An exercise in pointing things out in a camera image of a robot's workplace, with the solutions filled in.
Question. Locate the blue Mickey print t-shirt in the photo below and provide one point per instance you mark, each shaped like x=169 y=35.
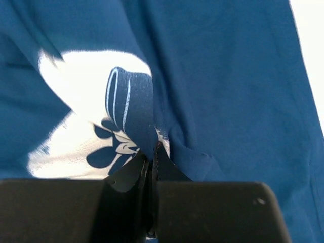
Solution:
x=86 y=85

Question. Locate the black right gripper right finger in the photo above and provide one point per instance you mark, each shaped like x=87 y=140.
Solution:
x=187 y=211

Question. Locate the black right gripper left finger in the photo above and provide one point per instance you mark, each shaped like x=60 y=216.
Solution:
x=62 y=210

